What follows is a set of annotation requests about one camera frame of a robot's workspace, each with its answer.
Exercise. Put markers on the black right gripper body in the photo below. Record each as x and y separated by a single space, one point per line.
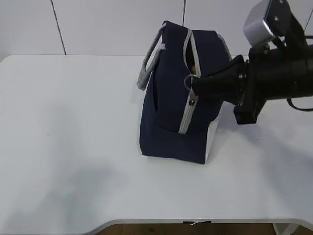
250 103

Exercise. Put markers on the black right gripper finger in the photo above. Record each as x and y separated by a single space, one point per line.
227 84

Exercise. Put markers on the navy insulated lunch bag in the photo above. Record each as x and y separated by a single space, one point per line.
176 123

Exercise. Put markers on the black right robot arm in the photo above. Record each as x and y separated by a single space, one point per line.
266 75

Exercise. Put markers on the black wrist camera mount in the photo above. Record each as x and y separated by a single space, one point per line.
271 19

